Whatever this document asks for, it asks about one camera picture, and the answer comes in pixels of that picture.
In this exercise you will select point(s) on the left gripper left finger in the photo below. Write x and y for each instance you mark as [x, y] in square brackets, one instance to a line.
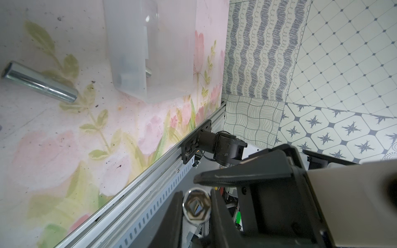
[169, 234]

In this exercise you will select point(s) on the aluminium mounting rail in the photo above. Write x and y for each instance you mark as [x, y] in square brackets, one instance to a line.
[140, 207]

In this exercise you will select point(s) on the translucent plastic storage box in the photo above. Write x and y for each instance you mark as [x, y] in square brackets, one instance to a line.
[159, 35]

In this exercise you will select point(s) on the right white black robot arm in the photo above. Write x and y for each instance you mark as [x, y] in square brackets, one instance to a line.
[228, 151]

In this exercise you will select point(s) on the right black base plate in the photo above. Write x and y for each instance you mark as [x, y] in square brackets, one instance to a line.
[190, 143]

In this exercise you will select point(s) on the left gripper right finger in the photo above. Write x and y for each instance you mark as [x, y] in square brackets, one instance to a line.
[223, 232]

